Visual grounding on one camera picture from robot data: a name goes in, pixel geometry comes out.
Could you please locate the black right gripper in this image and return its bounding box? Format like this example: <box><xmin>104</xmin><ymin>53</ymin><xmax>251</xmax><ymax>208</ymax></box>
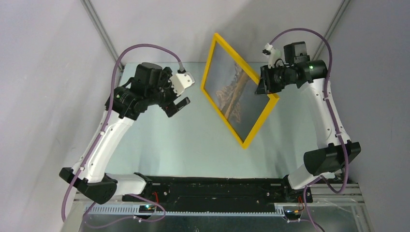
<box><xmin>255</xmin><ymin>63</ymin><xmax>296</xmax><ymax>95</ymax></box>

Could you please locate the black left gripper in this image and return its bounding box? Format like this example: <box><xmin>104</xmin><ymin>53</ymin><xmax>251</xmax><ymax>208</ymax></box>
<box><xmin>146</xmin><ymin>67</ymin><xmax>190</xmax><ymax>116</ymax></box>

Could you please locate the yellow wooden picture frame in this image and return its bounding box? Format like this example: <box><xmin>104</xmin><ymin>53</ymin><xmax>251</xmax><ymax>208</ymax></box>
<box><xmin>201</xmin><ymin>33</ymin><xmax>279</xmax><ymax>149</ymax></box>

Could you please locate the landscape photo print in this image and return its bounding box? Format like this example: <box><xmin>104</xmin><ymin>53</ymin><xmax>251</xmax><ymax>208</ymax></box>
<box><xmin>204</xmin><ymin>43</ymin><xmax>270</xmax><ymax>142</ymax></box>

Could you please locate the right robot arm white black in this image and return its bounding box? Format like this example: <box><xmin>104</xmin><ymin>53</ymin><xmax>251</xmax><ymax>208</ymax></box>
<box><xmin>255</xmin><ymin>42</ymin><xmax>361</xmax><ymax>202</ymax></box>

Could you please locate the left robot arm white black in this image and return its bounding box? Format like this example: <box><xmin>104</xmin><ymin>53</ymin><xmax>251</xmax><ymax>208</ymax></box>
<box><xmin>59</xmin><ymin>62</ymin><xmax>195</xmax><ymax>204</ymax></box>

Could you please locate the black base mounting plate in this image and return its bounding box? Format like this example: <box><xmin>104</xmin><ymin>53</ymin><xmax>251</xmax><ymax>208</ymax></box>
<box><xmin>140</xmin><ymin>176</ymin><xmax>313</xmax><ymax>213</ymax></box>

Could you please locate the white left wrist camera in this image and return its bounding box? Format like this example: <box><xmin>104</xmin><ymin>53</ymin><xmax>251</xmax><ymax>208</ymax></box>
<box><xmin>169</xmin><ymin>72</ymin><xmax>195</xmax><ymax>96</ymax></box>

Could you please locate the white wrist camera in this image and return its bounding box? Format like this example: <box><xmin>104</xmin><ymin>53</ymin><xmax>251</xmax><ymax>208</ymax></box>
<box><xmin>262</xmin><ymin>43</ymin><xmax>282</xmax><ymax>68</ymax></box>
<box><xmin>169</xmin><ymin>72</ymin><xmax>195</xmax><ymax>96</ymax></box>

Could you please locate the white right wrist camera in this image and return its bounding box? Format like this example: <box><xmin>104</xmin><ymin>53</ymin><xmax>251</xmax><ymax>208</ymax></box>
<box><xmin>262</xmin><ymin>43</ymin><xmax>282</xmax><ymax>68</ymax></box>

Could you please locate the left controller board with wires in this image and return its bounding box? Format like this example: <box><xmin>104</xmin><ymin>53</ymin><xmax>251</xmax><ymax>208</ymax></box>
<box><xmin>139</xmin><ymin>192</ymin><xmax>159</xmax><ymax>213</ymax></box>

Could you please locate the controller board with wires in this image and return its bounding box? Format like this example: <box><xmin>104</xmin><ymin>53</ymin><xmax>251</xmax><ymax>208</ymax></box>
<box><xmin>139</xmin><ymin>192</ymin><xmax>159</xmax><ymax>213</ymax></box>
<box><xmin>285</xmin><ymin>196</ymin><xmax>305</xmax><ymax>220</ymax></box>

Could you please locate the grey slotted cable duct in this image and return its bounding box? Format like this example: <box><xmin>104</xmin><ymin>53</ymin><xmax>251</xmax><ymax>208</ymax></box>
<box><xmin>88</xmin><ymin>204</ymin><xmax>285</xmax><ymax>217</ymax></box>

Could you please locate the right aluminium corner post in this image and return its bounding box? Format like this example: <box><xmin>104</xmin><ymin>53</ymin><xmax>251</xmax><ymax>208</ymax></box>
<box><xmin>313</xmin><ymin>0</ymin><xmax>351</xmax><ymax>59</ymax></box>

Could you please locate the aluminium corner post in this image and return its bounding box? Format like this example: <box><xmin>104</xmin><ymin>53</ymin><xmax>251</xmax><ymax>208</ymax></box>
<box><xmin>313</xmin><ymin>0</ymin><xmax>351</xmax><ymax>59</ymax></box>
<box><xmin>80</xmin><ymin>0</ymin><xmax>119</xmax><ymax>62</ymax></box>

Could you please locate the right controller board with wires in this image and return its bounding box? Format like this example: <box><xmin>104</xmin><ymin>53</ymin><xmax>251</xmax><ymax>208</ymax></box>
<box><xmin>285</xmin><ymin>196</ymin><xmax>305</xmax><ymax>220</ymax></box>

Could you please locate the left aluminium corner post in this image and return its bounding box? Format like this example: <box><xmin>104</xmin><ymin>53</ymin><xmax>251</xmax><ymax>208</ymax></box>
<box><xmin>80</xmin><ymin>0</ymin><xmax>119</xmax><ymax>62</ymax></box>

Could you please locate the aluminium front rail frame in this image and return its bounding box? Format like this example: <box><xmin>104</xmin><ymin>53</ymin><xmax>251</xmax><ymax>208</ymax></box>
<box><xmin>74</xmin><ymin>182</ymin><xmax>366</xmax><ymax>206</ymax></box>

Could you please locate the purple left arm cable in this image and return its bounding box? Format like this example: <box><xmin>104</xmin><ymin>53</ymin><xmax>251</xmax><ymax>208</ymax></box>
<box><xmin>60</xmin><ymin>44</ymin><xmax>187</xmax><ymax>230</ymax></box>

